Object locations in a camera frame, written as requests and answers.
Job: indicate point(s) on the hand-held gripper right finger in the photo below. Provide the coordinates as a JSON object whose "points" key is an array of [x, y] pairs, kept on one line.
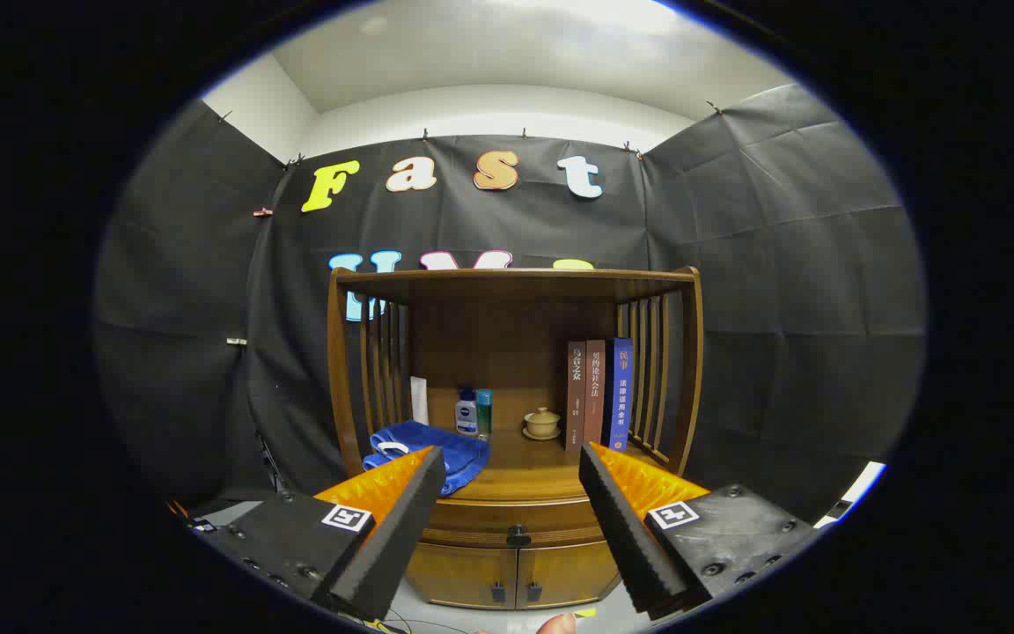
{"points": [[626, 537]]}

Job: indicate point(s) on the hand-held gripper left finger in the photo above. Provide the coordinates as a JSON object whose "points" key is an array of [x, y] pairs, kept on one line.
{"points": [[397, 537]]}

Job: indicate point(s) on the wooden drawer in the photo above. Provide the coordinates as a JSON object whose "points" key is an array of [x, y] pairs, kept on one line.
{"points": [[489, 519]]}

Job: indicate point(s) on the wooden cabinet door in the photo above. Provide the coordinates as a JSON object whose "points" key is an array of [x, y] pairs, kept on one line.
{"points": [[459, 574], [573, 572]]}

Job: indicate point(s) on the black drawer knob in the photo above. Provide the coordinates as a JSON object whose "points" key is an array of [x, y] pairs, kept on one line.
{"points": [[518, 534]]}

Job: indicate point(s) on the wooden countertop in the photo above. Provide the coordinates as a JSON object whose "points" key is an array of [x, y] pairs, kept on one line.
{"points": [[525, 471]]}

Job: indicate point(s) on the wooden cabinet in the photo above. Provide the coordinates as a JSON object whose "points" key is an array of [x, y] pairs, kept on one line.
{"points": [[507, 326]]}

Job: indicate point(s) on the blue folded towel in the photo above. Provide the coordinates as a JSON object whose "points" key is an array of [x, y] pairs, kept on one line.
{"points": [[437, 445]]}

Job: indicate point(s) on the white paper sheet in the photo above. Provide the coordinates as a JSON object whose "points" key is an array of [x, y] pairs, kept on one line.
{"points": [[420, 401]]}

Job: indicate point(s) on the white bottle with blue cap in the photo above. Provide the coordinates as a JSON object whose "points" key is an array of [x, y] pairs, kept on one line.
{"points": [[466, 416]]}

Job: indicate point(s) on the beige lidded teacup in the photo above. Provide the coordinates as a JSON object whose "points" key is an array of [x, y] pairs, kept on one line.
{"points": [[542, 424]]}

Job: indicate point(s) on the blue book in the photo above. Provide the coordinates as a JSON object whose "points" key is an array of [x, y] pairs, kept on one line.
{"points": [[620, 396]]}

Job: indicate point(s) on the reddish brown book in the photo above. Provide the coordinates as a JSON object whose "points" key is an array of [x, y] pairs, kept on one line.
{"points": [[594, 396]]}

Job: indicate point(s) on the teal bottle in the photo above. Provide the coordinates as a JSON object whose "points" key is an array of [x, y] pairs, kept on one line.
{"points": [[484, 412]]}

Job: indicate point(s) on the white panel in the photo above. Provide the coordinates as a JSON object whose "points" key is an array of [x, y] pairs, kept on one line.
{"points": [[859, 489]]}

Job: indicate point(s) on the black backdrop cloth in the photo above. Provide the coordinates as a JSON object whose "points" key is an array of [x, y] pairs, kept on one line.
{"points": [[780, 264]]}

